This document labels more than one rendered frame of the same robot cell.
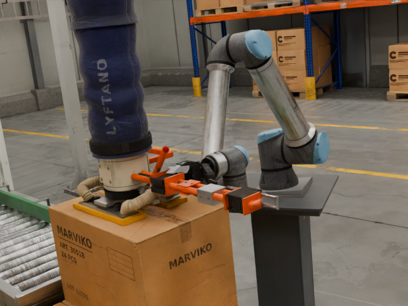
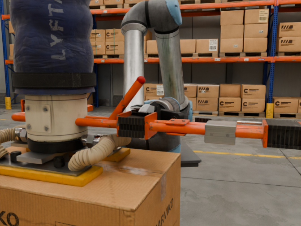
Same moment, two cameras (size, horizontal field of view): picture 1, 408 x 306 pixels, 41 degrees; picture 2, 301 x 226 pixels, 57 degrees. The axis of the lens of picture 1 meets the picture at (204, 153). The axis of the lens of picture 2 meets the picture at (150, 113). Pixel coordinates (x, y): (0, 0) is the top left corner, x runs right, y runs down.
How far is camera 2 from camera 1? 128 cm
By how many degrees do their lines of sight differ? 30
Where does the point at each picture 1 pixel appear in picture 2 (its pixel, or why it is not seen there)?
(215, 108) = (137, 63)
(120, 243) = (91, 213)
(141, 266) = not seen: outside the picture
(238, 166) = not seen: hidden behind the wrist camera
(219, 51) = (138, 12)
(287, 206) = not seen: hidden behind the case
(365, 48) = (110, 86)
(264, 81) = (171, 47)
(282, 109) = (176, 76)
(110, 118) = (57, 38)
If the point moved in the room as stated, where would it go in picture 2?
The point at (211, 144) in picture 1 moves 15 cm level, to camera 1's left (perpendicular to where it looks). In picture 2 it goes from (137, 97) to (100, 99)
